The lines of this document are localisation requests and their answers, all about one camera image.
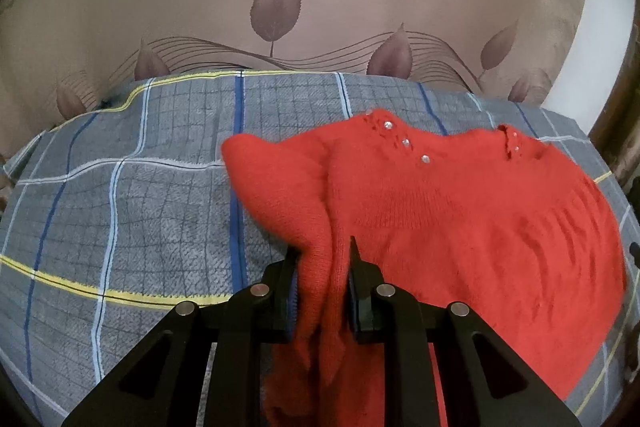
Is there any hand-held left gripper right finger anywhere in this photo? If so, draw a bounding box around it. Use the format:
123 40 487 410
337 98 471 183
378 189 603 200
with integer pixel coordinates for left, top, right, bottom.
347 237 583 427

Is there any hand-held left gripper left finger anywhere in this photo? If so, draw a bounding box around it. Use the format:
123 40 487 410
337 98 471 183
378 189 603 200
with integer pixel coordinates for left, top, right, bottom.
60 252 301 427

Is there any grey plaid bed sheet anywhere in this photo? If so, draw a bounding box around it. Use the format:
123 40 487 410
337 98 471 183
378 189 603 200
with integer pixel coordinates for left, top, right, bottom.
0 69 640 427

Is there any red knit sweater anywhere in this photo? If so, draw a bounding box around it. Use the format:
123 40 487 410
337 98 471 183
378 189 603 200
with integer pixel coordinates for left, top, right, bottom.
221 109 629 427

